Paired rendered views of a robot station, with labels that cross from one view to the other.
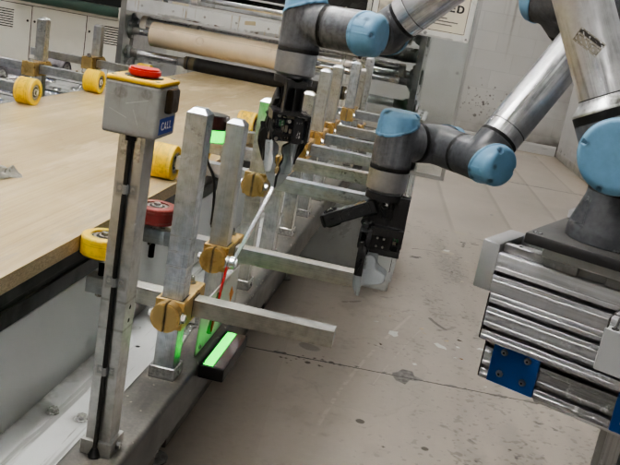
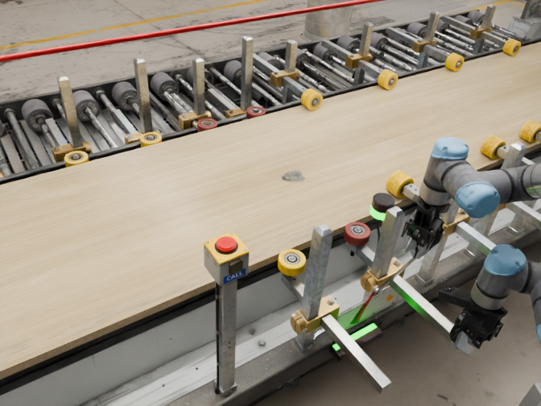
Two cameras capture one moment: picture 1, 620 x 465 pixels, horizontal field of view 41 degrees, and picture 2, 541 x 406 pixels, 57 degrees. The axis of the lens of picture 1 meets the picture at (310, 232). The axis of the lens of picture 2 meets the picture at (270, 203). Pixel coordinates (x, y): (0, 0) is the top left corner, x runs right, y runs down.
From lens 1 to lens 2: 0.89 m
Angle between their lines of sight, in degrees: 47
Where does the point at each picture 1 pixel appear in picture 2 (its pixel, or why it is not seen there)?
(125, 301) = (222, 341)
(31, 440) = not seen: hidden behind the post
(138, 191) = (222, 300)
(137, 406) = (267, 364)
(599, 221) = not seen: outside the picture
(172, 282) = (304, 308)
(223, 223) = (378, 265)
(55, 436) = (241, 350)
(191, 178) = (313, 264)
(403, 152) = (497, 286)
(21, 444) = not seen: hidden behind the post
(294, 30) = (431, 173)
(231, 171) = (386, 238)
